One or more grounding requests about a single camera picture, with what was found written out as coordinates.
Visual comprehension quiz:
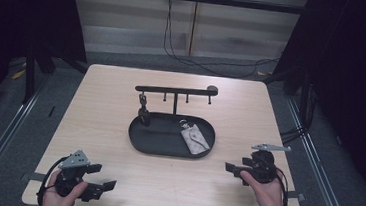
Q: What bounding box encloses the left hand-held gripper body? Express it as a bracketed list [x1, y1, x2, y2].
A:
[53, 147, 107, 204]

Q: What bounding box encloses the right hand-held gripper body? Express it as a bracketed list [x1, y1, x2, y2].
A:
[240, 140, 293, 188]

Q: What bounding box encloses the grey patterned key pouch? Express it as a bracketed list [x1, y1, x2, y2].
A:
[176, 118, 214, 158]

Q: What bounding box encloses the black key stand with tray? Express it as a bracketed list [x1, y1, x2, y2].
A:
[125, 78, 222, 162]

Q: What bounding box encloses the black key fob with strap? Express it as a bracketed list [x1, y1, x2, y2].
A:
[136, 91, 154, 127]

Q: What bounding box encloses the person's left hand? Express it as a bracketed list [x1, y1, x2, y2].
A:
[41, 167, 91, 206]

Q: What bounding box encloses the person's right hand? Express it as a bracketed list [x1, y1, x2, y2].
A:
[236, 167, 291, 206]

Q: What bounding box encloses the black metal stand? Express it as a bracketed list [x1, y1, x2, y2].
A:
[259, 63, 314, 119]
[19, 46, 90, 110]

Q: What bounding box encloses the black curtain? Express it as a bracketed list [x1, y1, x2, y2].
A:
[262, 0, 366, 203]
[0, 0, 93, 142]

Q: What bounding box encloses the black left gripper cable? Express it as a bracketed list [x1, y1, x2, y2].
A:
[35, 153, 69, 206]

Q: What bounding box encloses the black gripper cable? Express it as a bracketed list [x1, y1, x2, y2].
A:
[271, 168, 294, 206]
[35, 153, 69, 206]

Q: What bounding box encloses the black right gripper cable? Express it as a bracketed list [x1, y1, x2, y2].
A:
[271, 168, 294, 206]

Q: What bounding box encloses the bundle of black floor cables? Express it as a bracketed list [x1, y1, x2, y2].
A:
[279, 81, 321, 148]

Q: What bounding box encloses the aluminium floor rail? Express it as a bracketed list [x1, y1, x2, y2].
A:
[274, 94, 366, 206]
[0, 72, 55, 206]

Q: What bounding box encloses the black hanging wall cable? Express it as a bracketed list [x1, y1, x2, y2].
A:
[160, 0, 285, 83]

